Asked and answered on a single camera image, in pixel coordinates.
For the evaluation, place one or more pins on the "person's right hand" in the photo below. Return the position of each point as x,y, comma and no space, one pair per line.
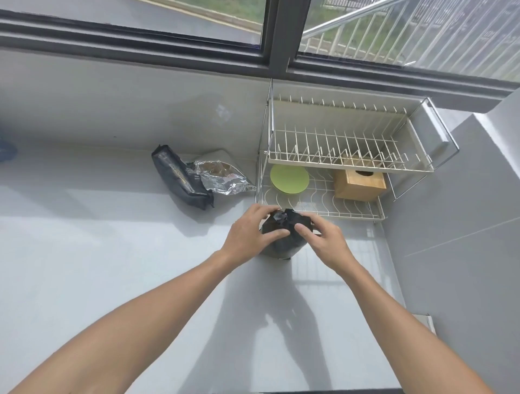
327,245

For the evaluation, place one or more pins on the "person's left hand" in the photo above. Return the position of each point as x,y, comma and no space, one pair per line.
243,235

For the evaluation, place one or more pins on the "person's left thumb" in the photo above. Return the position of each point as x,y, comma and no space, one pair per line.
276,235

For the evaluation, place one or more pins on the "person's right thumb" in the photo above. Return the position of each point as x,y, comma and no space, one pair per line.
304,232

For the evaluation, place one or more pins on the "person's right forearm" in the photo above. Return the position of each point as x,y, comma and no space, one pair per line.
410,337

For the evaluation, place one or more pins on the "person's left forearm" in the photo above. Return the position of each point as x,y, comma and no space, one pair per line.
122,324

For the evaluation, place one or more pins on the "green plate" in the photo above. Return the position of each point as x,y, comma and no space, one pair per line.
289,178

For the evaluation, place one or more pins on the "wooden tissue box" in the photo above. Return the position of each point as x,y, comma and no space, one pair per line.
359,182

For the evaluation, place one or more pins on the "open silver foil bag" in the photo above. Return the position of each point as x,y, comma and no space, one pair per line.
221,176

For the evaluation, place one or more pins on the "black packet with gold print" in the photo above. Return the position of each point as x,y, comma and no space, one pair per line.
180,178

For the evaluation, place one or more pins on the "metal balcony railing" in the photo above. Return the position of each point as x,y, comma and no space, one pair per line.
406,28

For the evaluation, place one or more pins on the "dark window frame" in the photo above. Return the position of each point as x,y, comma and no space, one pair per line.
260,44

